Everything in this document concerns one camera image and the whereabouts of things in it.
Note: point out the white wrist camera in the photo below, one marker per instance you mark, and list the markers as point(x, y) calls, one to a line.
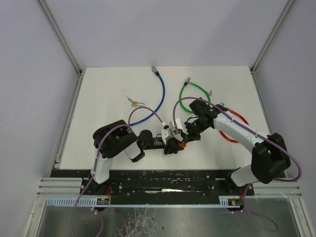
point(177, 126)
point(166, 133)

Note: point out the left aluminium frame post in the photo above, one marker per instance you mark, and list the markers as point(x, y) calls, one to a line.
point(60, 37)

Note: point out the right aluminium frame post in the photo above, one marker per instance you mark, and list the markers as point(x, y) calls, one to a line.
point(272, 35)

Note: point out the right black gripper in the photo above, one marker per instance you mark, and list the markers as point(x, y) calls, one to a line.
point(190, 129)

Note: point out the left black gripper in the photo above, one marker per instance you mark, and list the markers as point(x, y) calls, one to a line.
point(169, 147)

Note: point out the orange black padlock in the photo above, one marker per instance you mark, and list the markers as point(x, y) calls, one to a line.
point(182, 144)

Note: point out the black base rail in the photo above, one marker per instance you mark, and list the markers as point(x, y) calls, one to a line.
point(214, 183)

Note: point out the white slotted cable duct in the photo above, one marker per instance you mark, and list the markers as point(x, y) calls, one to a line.
point(144, 200)

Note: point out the brass padlock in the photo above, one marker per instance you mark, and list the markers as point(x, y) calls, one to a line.
point(137, 104)

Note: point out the aluminium frame post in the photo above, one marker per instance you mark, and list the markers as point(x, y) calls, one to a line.
point(272, 35)
point(60, 37)

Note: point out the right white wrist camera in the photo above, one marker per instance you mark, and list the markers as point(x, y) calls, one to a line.
point(177, 126)

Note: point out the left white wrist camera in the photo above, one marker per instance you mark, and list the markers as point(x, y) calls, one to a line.
point(166, 133)

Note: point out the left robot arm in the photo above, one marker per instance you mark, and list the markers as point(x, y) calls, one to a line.
point(117, 137)

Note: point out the blue cable lock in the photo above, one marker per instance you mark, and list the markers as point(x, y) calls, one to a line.
point(154, 93)

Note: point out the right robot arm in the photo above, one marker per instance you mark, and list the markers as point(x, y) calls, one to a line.
point(268, 157)

